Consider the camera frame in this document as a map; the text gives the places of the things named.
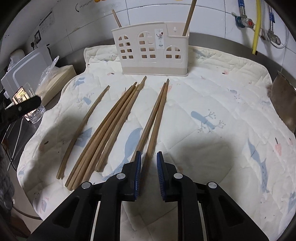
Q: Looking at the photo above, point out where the smartphone lit screen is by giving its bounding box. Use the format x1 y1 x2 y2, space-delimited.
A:
12 87 30 105

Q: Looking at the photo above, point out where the clear glass mug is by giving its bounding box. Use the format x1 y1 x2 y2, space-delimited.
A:
22 82 46 125

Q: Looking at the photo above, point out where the white cutting board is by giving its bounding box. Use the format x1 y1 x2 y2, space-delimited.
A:
1 45 53 99

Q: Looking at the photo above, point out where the bagged beige box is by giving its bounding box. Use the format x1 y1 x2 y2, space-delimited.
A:
35 56 77 106

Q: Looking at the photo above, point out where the white patterned quilted mat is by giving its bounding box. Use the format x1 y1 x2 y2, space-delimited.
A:
17 45 295 240

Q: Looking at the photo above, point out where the beige plastic utensil holder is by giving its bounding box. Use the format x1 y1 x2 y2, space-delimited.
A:
112 22 189 76

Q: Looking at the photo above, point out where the wall power socket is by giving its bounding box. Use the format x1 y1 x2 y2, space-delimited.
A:
34 30 41 44

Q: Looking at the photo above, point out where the wall notice sticker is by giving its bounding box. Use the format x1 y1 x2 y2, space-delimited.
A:
39 11 55 34

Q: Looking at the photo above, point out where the braided metal hose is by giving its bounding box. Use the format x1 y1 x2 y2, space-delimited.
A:
232 0 255 29
265 0 282 46

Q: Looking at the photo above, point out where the yellow gas hose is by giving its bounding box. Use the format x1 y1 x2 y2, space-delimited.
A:
252 0 263 56

